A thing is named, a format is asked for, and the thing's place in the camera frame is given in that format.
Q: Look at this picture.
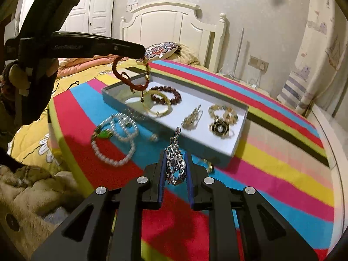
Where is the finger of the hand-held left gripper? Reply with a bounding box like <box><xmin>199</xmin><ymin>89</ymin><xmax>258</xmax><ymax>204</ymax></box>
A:
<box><xmin>92</xmin><ymin>35</ymin><xmax>146</xmax><ymax>59</ymax></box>

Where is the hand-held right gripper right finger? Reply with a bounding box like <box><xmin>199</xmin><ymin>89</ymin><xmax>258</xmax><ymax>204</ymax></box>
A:
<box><xmin>184</xmin><ymin>152</ymin><xmax>318</xmax><ymax>261</ymax></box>

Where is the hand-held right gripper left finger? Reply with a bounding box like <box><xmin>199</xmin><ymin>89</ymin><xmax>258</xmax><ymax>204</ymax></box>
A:
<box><xmin>30</xmin><ymin>149</ymin><xmax>167</xmax><ymax>261</ymax></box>

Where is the silver ornate pendant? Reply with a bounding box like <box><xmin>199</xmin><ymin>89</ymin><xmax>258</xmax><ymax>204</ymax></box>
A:
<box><xmin>164</xmin><ymin>127</ymin><xmax>188</xmax><ymax>187</ymax></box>

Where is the red cord bracelet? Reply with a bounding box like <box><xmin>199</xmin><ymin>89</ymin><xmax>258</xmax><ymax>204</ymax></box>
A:
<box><xmin>111</xmin><ymin>56</ymin><xmax>151</xmax><ymax>102</ymax></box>

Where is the gold leaf brooch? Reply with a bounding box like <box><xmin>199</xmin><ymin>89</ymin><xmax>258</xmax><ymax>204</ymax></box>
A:
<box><xmin>182</xmin><ymin>104</ymin><xmax>204</xmax><ymax>130</ymax></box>

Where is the black flower brooch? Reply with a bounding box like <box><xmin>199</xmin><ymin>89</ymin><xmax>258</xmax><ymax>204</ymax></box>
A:
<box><xmin>209</xmin><ymin>118</ymin><xmax>236</xmax><ymax>139</ymax></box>

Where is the gold bangle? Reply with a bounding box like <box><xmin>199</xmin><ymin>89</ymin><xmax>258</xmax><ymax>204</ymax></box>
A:
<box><xmin>141</xmin><ymin>90</ymin><xmax>173</xmax><ymax>117</ymax></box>

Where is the dark red bead bracelet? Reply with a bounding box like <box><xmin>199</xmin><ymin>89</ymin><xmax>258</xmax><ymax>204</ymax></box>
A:
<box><xmin>148</xmin><ymin>86</ymin><xmax>182</xmax><ymax>106</ymax></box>

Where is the beige bead bracelet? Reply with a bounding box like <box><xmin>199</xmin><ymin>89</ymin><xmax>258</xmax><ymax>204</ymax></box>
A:
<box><xmin>208</xmin><ymin>104</ymin><xmax>239</xmax><ymax>125</ymax></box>

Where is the grey shallow tray box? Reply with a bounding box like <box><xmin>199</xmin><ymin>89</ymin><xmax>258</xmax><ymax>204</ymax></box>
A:
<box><xmin>101</xmin><ymin>72</ymin><xmax>249</xmax><ymax>169</ymax></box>

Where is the person's left hand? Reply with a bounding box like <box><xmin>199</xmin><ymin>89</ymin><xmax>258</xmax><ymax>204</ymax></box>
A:
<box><xmin>8</xmin><ymin>64</ymin><xmax>30</xmax><ymax>97</ymax></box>

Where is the round embroidered cushion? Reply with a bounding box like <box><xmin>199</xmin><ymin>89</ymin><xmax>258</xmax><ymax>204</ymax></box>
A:
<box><xmin>143</xmin><ymin>42</ymin><xmax>178</xmax><ymax>62</ymax></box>

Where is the pink floral folded quilt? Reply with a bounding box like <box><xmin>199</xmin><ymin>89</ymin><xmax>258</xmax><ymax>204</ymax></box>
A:
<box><xmin>57</xmin><ymin>54</ymin><xmax>117</xmax><ymax>80</ymax></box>

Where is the white wardrobe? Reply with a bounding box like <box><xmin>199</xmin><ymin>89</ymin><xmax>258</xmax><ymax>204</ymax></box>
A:
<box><xmin>13</xmin><ymin>0</ymin><xmax>117</xmax><ymax>37</ymax></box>

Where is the white bed headboard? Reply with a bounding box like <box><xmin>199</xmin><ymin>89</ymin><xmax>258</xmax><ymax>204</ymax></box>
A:
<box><xmin>120</xmin><ymin>1</ymin><xmax>227</xmax><ymax>72</ymax></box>

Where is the beige yellow quilt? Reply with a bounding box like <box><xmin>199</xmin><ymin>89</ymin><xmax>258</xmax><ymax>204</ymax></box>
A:
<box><xmin>169</xmin><ymin>43</ymin><xmax>203</xmax><ymax>66</ymax></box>

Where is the rainbow striped rug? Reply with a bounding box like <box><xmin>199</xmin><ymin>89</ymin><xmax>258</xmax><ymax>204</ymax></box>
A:
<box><xmin>49</xmin><ymin>60</ymin><xmax>336</xmax><ymax>261</ymax></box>

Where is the yellow floral bedsheet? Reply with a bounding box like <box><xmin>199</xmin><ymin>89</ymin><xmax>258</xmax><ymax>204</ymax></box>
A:
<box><xmin>8</xmin><ymin>57</ymin><xmax>109</xmax><ymax>166</ymax></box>

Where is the white nightstand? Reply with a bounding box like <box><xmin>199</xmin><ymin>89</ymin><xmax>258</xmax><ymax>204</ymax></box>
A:
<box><xmin>217</xmin><ymin>72</ymin><xmax>269</xmax><ymax>95</ymax></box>

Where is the white pole lamp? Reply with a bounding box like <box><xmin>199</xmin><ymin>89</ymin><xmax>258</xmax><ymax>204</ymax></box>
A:
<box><xmin>227</xmin><ymin>28</ymin><xmax>245</xmax><ymax>80</ymax></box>

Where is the beige plush blanket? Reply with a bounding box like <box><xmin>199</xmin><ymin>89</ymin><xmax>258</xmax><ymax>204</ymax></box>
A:
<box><xmin>0</xmin><ymin>164</ymin><xmax>93</xmax><ymax>261</ymax></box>

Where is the white window ledge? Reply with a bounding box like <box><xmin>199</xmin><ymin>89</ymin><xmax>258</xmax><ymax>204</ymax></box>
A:
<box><xmin>307</xmin><ymin>105</ymin><xmax>348</xmax><ymax>253</ymax></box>

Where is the sailboat print curtain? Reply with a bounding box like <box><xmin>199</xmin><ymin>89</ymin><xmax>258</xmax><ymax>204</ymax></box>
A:
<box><xmin>277</xmin><ymin>0</ymin><xmax>346</xmax><ymax>117</ymax></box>

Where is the gold ring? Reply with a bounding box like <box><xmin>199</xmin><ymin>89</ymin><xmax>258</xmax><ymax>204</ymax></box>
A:
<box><xmin>200</xmin><ymin>159</ymin><xmax>216</xmax><ymax>173</ymax></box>

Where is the white pearl necklace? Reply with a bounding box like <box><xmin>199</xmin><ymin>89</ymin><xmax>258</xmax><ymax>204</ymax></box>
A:
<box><xmin>91</xmin><ymin>114</ymin><xmax>139</xmax><ymax>167</ymax></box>

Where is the silver crystal bracelet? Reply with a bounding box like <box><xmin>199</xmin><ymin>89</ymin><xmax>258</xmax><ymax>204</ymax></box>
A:
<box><xmin>118</xmin><ymin>107</ymin><xmax>149</xmax><ymax>123</ymax></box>

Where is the green stone bracelet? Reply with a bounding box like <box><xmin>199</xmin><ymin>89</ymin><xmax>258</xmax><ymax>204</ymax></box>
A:
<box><xmin>92</xmin><ymin>120</ymin><xmax>117</xmax><ymax>142</ymax></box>

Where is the wall socket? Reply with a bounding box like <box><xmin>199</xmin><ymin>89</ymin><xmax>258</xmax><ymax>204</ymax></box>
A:
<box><xmin>249</xmin><ymin>56</ymin><xmax>269</xmax><ymax>72</ymax></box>

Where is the white charger with cable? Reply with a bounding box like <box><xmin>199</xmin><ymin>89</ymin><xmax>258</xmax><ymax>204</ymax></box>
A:
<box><xmin>248</xmin><ymin>62</ymin><xmax>268</xmax><ymax>89</ymax></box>

